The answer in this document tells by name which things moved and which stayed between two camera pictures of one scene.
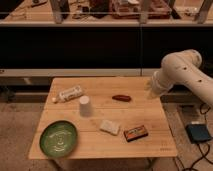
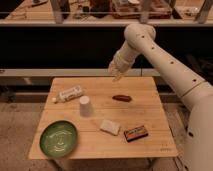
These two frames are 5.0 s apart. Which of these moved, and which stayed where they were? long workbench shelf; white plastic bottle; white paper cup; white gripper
Moved: white gripper
Stayed: white plastic bottle; long workbench shelf; white paper cup
